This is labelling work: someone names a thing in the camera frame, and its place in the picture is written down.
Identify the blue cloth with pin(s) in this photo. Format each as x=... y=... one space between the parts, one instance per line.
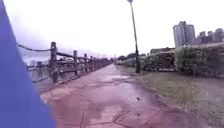
x=16 y=86

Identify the tall grey buildings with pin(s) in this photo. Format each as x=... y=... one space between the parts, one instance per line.
x=184 y=34

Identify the tall street lamp pole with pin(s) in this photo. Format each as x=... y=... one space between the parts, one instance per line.
x=135 y=40

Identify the wooden post fence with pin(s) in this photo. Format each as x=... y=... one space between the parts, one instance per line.
x=74 y=63

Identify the green hedge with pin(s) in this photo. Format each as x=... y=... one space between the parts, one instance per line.
x=186 y=60

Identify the grass verge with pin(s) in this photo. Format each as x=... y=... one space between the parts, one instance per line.
x=186 y=91

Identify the red paved path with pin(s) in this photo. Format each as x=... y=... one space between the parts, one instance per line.
x=106 y=96

